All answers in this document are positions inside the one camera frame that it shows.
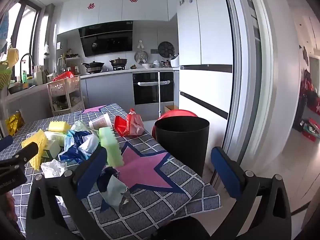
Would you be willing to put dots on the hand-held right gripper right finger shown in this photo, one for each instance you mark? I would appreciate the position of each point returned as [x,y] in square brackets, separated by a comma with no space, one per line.
[225,172]

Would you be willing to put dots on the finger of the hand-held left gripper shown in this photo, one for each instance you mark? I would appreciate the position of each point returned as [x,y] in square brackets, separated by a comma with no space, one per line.
[6,142]
[27,153]

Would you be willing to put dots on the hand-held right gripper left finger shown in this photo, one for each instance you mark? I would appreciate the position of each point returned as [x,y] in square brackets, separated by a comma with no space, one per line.
[92,172]

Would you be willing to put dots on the dark blue wrapper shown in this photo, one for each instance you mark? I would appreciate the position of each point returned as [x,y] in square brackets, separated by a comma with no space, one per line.
[106,177]

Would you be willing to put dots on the yellow foam net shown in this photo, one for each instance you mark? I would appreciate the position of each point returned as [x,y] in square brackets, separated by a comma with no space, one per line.
[37,137]

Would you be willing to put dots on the mint green wrapper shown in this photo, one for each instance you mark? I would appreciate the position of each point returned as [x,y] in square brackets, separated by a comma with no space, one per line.
[115,190]

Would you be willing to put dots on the blue plastic bag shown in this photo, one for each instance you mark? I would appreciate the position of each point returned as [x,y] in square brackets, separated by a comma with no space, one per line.
[75,150]

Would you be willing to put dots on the white tissue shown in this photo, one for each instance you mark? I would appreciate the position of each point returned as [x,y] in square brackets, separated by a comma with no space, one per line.
[52,168]

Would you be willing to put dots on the yellow sponge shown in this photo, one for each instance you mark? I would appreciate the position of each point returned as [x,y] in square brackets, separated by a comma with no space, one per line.
[58,126]

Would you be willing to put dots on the silver foil wrapper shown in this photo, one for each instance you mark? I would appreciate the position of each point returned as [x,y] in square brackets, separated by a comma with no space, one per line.
[126,197]

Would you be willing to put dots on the pale green plastic bag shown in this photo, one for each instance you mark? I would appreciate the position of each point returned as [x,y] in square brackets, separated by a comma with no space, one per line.
[80,126]

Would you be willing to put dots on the brown white paper cup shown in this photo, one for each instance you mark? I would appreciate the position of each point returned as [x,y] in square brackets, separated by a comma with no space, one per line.
[100,122]

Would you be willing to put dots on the black trash bin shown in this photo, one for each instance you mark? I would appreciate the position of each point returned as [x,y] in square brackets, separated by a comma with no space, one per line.
[182,145]

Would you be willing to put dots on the red plastic bag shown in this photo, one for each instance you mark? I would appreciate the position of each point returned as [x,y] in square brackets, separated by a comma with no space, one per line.
[127,125]

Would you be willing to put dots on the person's left hand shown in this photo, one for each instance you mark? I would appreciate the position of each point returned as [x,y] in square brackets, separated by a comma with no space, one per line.
[10,202]

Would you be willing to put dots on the gold foil bag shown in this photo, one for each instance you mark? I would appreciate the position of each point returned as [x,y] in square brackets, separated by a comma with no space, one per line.
[14,123]

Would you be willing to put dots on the green colander basket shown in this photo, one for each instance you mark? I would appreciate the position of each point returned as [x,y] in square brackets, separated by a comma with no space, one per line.
[5,76]

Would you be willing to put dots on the grey checked star tablecloth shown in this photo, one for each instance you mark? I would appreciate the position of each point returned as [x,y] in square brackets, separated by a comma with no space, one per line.
[155,197]

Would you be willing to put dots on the green dish soap bottle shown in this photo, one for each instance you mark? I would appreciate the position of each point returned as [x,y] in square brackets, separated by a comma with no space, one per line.
[24,77]

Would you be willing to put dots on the white chopstick holder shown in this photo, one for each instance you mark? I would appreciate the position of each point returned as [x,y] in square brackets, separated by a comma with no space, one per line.
[39,76]

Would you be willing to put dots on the beige plastic trolley rack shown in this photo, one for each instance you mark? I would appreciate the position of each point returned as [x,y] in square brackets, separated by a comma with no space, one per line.
[65,86]

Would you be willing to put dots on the red plastic stool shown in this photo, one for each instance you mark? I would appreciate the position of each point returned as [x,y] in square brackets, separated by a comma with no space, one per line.
[175,113]

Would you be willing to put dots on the cardboard box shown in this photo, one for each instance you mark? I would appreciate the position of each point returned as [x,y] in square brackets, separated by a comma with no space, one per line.
[171,108]

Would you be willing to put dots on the grey lower cabinets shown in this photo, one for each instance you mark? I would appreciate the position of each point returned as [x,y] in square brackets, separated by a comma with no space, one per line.
[107,90]

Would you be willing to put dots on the red plastic basket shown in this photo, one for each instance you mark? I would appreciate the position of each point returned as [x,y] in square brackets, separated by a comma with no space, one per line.
[63,76]

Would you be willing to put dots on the black kitchen faucet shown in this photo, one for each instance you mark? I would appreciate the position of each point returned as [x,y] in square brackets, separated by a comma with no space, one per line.
[23,57]

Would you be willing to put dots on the yellow plastic scoop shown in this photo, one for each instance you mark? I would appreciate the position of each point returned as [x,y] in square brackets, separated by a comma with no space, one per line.
[13,55]

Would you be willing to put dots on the black built-in oven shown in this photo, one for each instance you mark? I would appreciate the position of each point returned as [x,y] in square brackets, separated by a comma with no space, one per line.
[147,92]

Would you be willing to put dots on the gas stove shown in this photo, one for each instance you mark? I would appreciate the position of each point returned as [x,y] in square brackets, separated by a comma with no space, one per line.
[117,68]

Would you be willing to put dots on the black wok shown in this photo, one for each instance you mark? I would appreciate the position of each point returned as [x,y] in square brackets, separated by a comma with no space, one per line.
[93,64]

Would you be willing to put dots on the brown cooking pot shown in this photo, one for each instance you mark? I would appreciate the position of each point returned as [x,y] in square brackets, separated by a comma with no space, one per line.
[118,62]

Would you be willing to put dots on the white bowl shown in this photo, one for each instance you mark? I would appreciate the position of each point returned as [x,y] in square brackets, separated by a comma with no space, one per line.
[146,65]

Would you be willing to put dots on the round metal steamer rack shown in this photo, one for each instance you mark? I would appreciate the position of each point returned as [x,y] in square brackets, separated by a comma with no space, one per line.
[141,57]

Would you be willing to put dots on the white kettle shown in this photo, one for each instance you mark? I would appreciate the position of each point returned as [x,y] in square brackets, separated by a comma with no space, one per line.
[156,64]

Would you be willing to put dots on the black range hood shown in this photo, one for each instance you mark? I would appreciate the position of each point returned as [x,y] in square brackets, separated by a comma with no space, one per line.
[107,38]

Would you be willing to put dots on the white refrigerator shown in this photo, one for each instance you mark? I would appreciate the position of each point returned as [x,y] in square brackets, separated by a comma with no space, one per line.
[207,30]

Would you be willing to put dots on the white upper cabinets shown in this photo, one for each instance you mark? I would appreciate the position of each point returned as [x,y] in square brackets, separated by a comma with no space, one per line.
[110,7]

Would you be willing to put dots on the white sliding door frame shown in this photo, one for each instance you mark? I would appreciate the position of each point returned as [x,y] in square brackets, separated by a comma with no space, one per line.
[250,55]

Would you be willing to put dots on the black round wall plate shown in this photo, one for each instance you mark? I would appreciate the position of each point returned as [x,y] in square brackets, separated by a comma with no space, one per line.
[166,49]

